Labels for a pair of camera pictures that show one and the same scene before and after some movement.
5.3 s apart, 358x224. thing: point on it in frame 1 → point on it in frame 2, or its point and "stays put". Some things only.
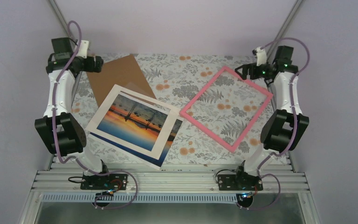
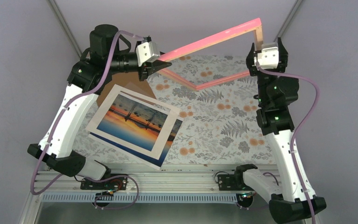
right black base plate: x=239 y=182 stays put
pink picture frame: x=217 y=139 → x=255 y=25
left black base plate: x=111 y=181 stays put
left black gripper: x=90 y=67 → x=154 y=66
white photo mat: x=165 y=131 stays put
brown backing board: x=123 y=71 stays put
